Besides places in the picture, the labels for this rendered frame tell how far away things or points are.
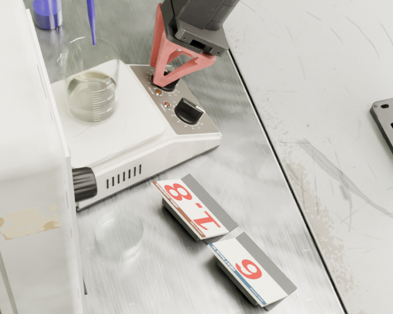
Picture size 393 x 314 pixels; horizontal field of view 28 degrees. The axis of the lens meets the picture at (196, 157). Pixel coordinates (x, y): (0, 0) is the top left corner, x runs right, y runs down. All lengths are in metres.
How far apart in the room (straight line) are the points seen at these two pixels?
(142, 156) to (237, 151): 0.14
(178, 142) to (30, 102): 0.65
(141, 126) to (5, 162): 0.64
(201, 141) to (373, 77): 0.28
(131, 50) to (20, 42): 0.80
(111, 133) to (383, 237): 0.34
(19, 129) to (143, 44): 0.83
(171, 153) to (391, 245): 0.28
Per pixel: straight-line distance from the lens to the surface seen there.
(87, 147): 0.86
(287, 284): 0.89
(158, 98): 0.94
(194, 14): 0.88
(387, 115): 1.04
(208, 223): 0.89
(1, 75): 0.26
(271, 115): 1.01
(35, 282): 0.31
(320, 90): 1.05
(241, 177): 0.95
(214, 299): 0.88
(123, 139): 0.87
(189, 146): 0.92
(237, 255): 0.88
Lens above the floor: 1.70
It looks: 56 degrees down
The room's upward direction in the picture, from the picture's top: 8 degrees clockwise
